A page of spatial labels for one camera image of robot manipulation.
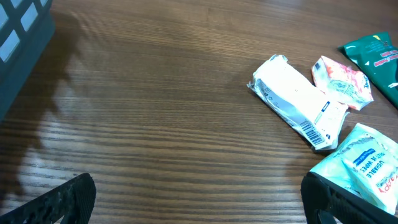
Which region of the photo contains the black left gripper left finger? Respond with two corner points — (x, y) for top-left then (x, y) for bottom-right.
(1, 173), (96, 224)

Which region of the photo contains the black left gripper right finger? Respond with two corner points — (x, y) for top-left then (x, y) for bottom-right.
(300, 172), (397, 224)

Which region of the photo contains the mint wet wipes pack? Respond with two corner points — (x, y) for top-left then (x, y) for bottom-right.
(311, 123), (397, 215)

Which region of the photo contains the white carton box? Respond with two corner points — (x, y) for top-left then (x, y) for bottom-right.
(248, 54), (348, 151)

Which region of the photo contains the green 3M gloves package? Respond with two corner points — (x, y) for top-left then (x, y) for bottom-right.
(338, 32), (397, 107)

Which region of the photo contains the grey plastic basket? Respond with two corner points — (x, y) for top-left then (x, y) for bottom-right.
(1, 0), (55, 119)

